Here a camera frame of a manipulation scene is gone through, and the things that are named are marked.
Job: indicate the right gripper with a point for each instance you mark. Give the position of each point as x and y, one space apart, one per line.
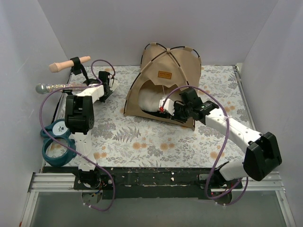
178 111

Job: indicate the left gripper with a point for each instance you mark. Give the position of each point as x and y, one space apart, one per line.
104 77

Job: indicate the cream plush pillow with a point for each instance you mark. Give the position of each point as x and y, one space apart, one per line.
149 97

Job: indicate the beige fabric pet tent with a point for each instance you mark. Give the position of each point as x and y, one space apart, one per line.
165 78

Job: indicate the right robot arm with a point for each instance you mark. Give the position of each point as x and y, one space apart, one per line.
262 153

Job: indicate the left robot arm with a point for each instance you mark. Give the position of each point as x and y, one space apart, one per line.
79 119

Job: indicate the rear black microphone stand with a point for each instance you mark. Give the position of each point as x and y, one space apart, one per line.
78 68

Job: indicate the peach toy microphone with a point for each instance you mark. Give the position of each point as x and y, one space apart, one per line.
58 66

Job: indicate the silver glitter toy microphone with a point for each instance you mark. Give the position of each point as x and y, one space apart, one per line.
48 88

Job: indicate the floral patterned table mat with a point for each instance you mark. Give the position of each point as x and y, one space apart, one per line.
130 141

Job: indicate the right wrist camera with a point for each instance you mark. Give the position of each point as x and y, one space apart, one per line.
166 106

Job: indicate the black table front frame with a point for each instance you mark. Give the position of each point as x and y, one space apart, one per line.
150 182

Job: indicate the aluminium rail frame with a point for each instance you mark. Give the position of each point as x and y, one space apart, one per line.
53 202

